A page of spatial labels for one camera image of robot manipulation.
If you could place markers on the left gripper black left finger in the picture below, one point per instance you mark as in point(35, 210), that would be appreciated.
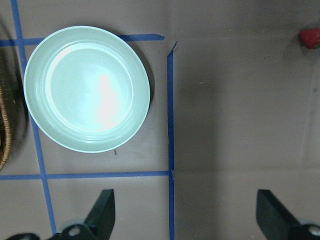
point(99, 223)

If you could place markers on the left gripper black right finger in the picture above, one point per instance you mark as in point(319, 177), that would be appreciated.
point(276, 222)

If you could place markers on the brown wicker basket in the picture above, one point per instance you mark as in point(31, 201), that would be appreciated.
point(5, 132)

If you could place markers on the light green plate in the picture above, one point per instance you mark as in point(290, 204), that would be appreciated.
point(86, 89)

